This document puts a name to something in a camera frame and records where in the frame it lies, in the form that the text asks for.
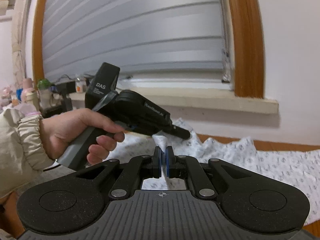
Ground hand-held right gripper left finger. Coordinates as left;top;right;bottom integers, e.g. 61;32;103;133
75;146;162;201

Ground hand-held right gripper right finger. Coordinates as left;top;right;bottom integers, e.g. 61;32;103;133
166;146;250;201

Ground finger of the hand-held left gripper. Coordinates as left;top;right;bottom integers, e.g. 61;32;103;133
160;125;191;140

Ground white patterned pants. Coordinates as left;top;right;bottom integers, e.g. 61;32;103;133
110;116;320;227

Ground person's left hand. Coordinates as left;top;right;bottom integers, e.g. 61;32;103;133
39;108;125;165

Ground bottle with orange label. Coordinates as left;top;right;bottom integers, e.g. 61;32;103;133
75;76;87;93

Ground black box with blue label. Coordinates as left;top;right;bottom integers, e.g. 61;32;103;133
56;81;77;96

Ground grey window blind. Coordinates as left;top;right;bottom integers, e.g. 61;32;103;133
42;0;226;86

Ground green-lidded bottle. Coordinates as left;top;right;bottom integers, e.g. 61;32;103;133
37;79;52;108

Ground pink tissue packet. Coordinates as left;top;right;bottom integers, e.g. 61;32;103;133
15;104;40;117

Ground beige curtain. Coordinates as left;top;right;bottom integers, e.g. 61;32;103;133
11;0;35;81

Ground clear blind cord weight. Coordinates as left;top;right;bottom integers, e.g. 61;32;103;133
221;50;233;83

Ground wooden window frame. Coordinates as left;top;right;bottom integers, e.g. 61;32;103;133
31;0;265;100

